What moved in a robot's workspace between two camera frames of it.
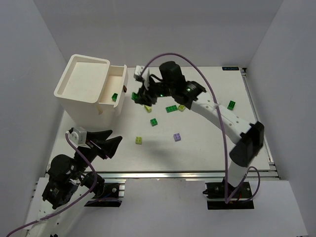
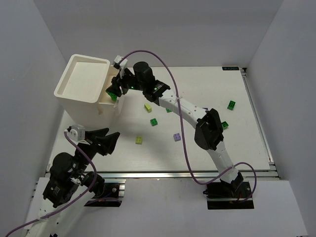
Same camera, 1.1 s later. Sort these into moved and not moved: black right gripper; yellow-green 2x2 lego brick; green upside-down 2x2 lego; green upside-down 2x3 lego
Moved: black right gripper; green upside-down 2x3 lego
Not moved: green upside-down 2x2 lego; yellow-green 2x2 lego brick
